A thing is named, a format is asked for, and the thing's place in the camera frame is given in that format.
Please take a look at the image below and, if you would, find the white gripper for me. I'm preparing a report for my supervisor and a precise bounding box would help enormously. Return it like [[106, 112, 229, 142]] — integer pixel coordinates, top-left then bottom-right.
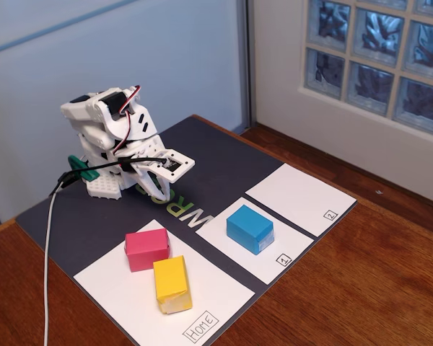
[[117, 136, 171, 202]]

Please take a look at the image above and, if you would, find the yellow paper box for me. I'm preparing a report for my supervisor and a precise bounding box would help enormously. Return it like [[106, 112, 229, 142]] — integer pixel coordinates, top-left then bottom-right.
[[152, 254, 193, 316]]

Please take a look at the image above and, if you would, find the pink paper box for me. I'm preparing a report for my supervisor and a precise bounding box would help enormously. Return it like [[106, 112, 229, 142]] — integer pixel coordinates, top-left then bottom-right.
[[124, 228, 173, 273]]

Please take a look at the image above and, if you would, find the blue paper box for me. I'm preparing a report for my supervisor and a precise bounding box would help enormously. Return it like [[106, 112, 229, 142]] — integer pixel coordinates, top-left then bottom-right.
[[226, 204, 275, 256]]

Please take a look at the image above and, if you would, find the green clamp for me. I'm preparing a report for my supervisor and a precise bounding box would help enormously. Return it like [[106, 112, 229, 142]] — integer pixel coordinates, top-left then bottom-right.
[[67, 154, 101, 182]]

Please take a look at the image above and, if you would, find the dark grey mat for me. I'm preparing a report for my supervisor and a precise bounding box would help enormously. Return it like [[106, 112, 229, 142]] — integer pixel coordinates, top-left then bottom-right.
[[15, 114, 359, 346]]

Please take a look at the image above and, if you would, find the white paper marked HOME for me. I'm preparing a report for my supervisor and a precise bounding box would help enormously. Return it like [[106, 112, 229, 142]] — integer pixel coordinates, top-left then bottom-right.
[[73, 218, 256, 346]]

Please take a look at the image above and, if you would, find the white paper marked 2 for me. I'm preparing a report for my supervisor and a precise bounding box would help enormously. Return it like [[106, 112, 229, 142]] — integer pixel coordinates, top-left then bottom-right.
[[245, 163, 358, 238]]

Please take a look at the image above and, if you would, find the white paper marked 1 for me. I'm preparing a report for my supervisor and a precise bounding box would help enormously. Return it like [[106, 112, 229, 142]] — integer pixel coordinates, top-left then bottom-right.
[[194, 196, 315, 285]]

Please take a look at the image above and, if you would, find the glass block window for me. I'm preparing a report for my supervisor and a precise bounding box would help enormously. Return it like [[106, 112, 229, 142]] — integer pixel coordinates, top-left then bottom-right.
[[302, 0, 433, 141]]

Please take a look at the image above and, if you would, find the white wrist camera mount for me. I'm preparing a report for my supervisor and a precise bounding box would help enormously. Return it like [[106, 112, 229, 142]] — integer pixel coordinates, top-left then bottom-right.
[[149, 147, 196, 183]]

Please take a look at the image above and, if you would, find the white perforated base plate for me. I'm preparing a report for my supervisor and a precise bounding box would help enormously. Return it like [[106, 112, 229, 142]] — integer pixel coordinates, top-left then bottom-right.
[[86, 172, 123, 201]]

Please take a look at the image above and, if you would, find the black camera cable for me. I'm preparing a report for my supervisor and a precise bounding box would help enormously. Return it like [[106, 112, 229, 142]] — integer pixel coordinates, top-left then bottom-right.
[[48, 154, 169, 198]]

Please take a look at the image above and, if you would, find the red white black servo wire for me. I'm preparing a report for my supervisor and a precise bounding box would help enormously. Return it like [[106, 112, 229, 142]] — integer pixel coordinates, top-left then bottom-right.
[[110, 84, 142, 154]]

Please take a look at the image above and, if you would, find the white cable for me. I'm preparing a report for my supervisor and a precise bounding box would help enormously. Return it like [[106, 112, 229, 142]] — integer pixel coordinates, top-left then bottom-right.
[[42, 182, 64, 346]]

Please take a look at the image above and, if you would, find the grey metal frame strip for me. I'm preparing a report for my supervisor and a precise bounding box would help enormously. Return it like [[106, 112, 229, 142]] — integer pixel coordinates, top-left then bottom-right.
[[235, 0, 256, 133]]

